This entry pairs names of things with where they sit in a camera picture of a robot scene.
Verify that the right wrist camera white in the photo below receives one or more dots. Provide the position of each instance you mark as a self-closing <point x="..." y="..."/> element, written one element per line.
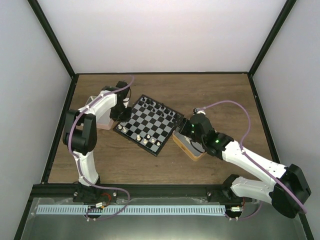
<point x="199" y="111"/>

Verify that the black enclosure frame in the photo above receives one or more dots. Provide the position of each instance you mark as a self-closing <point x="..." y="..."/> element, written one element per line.
<point x="39" y="13"/>

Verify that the pink metal tin tray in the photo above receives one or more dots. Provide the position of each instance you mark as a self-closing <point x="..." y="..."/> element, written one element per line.
<point x="105" y="122"/>

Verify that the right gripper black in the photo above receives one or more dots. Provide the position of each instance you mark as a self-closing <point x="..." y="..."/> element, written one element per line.
<point x="183" y="128"/>

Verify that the black mounting rail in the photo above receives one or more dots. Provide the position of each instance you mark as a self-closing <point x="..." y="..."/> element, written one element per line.
<point x="213" y="193"/>

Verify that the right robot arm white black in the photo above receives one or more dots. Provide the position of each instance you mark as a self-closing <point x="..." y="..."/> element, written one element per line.
<point x="284" y="187"/>

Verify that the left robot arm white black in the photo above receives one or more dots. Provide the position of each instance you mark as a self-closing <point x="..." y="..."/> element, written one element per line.
<point x="80" y="130"/>

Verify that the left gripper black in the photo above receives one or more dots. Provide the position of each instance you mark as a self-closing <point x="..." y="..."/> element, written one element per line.
<point x="123" y="119"/>

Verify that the light blue slotted cable duct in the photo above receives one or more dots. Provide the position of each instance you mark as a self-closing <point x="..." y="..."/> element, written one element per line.
<point x="188" y="210"/>

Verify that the black white chess board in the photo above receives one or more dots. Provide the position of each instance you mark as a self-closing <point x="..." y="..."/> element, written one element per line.
<point x="150" y="119"/>

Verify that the yellow metal tin box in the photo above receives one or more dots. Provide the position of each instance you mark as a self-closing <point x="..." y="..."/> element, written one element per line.
<point x="192" y="149"/>

